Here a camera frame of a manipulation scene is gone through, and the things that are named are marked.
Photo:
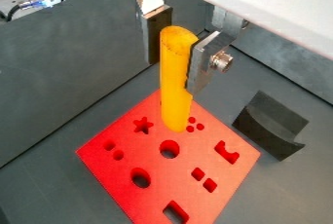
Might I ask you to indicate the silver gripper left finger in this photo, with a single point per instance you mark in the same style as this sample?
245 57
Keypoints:
156 17

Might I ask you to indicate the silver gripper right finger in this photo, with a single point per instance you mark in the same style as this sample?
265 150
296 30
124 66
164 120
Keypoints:
209 55

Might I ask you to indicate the yellow oval peg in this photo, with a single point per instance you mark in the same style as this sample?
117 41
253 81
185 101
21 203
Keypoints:
177 41

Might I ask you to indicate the black curved holder block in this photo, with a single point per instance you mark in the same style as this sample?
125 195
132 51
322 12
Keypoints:
272 125

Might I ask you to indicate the red shape sorter board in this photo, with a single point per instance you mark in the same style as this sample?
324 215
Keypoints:
169 177

